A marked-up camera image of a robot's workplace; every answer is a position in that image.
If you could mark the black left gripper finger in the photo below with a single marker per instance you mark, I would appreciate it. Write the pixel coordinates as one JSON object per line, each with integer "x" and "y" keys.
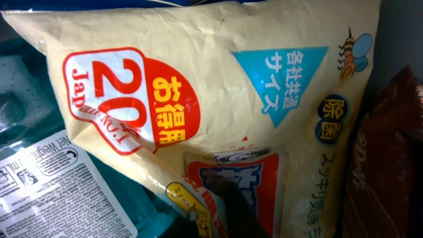
{"x": 234, "y": 211}

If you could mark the cream yellow snack bag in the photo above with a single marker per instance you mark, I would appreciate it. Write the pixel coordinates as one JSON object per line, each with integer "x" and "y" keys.
{"x": 263, "y": 94}

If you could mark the red snack packet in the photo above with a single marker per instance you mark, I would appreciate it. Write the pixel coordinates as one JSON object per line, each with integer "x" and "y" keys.
{"x": 384, "y": 195}

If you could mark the teal blister pack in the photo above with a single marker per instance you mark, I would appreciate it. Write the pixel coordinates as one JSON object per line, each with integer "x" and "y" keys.
{"x": 50, "y": 187}

